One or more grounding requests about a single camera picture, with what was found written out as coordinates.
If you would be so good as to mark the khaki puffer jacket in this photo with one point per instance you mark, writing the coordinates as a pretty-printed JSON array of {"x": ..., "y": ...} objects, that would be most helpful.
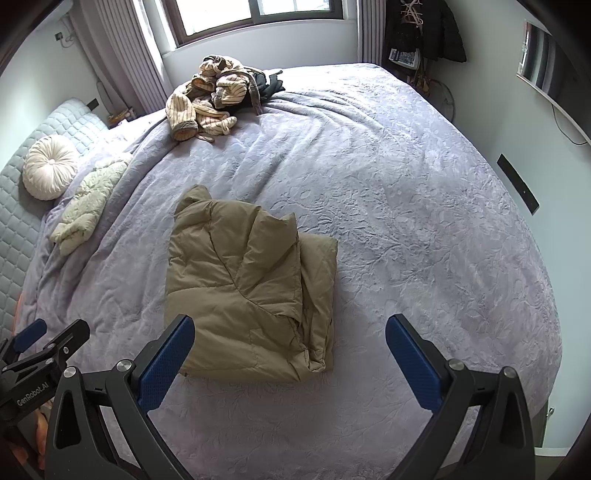
[{"x": 240, "y": 286}]

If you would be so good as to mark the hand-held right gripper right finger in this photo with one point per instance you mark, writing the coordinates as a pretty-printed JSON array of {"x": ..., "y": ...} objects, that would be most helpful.
[{"x": 413, "y": 364}]

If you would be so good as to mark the bed with lavender quilt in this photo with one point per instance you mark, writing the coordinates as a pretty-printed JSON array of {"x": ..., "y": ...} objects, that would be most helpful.
[{"x": 415, "y": 207}]

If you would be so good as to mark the black clothes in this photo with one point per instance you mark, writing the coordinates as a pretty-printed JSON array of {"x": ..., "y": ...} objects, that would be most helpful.
[{"x": 272, "y": 85}]

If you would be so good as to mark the taupe knitted scarf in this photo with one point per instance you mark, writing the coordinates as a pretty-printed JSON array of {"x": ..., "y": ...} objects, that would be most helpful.
[{"x": 255, "y": 97}]

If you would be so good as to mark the grey pleated curtain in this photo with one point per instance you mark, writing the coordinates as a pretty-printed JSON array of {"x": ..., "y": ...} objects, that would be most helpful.
[
  {"x": 124, "y": 55},
  {"x": 371, "y": 32}
]

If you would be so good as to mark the cream fluffy garment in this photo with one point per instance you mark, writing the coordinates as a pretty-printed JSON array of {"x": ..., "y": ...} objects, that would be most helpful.
[{"x": 87, "y": 203}]

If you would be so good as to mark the beige striped garment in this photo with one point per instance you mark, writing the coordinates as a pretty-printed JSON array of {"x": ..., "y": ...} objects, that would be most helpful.
[{"x": 184, "y": 108}]

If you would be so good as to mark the pale blue quilted headboard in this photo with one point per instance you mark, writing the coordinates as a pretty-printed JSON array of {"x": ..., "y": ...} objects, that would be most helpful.
[{"x": 27, "y": 221}]

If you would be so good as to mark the blue printed hanging bag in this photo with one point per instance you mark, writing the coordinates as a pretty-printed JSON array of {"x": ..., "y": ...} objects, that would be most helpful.
[{"x": 404, "y": 57}]

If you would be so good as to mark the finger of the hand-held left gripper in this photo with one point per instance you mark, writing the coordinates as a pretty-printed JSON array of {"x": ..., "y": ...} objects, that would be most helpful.
[
  {"x": 71, "y": 339},
  {"x": 27, "y": 334}
]

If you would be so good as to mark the black wall socket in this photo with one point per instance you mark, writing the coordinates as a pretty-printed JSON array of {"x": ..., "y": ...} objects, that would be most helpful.
[{"x": 93, "y": 104}]

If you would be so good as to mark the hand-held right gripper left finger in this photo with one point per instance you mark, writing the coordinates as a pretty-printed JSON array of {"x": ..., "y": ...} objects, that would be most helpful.
[{"x": 168, "y": 364}]

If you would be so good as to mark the hanging black coat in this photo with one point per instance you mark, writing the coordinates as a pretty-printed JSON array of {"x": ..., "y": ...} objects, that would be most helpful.
[{"x": 438, "y": 32}]

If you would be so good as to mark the wooden bedside table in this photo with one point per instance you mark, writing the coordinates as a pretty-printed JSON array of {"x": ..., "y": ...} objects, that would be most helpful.
[{"x": 121, "y": 117}]

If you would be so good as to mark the round cream cushion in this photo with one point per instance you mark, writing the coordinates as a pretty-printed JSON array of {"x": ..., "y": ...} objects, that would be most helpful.
[{"x": 51, "y": 168}]

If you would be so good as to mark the wall-mounted screen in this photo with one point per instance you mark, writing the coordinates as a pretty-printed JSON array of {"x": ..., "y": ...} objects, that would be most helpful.
[{"x": 554, "y": 69}]

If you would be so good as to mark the black rectangular wall plate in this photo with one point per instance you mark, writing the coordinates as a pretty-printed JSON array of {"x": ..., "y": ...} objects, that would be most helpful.
[{"x": 517, "y": 184}]

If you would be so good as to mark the dark-framed window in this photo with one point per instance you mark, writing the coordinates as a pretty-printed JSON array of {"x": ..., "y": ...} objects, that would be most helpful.
[{"x": 258, "y": 14}]

